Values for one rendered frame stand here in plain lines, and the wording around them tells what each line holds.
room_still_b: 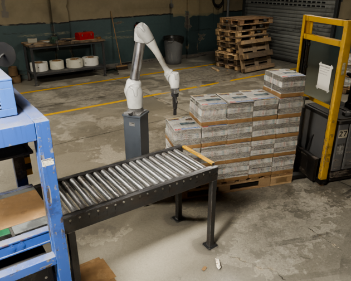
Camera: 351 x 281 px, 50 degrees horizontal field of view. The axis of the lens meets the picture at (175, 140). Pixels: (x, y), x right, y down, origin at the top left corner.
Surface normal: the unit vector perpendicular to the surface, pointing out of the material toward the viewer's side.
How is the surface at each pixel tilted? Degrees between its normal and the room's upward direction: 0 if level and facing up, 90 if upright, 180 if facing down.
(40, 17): 90
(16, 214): 0
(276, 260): 0
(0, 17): 90
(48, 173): 90
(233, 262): 0
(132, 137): 90
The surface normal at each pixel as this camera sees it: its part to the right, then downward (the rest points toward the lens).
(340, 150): 0.28, 0.38
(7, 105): 0.56, 0.33
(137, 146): -0.36, 0.36
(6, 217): 0.00, -0.92
